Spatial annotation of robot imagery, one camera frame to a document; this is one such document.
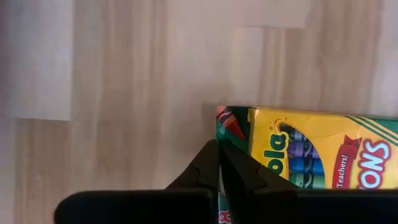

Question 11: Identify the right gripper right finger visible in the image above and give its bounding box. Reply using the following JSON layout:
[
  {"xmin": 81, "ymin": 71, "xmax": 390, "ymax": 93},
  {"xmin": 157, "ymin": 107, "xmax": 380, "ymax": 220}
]
[{"xmin": 220, "ymin": 139, "xmax": 300, "ymax": 224}]

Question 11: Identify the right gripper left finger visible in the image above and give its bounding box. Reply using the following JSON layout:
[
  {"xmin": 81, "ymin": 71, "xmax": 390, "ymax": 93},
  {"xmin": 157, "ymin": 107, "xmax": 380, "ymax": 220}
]
[{"xmin": 166, "ymin": 138, "xmax": 221, "ymax": 191}]

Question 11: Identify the yellow Crayola crayon box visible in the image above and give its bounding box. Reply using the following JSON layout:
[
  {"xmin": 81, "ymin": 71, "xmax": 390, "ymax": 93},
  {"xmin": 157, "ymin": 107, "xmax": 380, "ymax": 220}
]
[{"xmin": 215, "ymin": 105, "xmax": 398, "ymax": 224}]

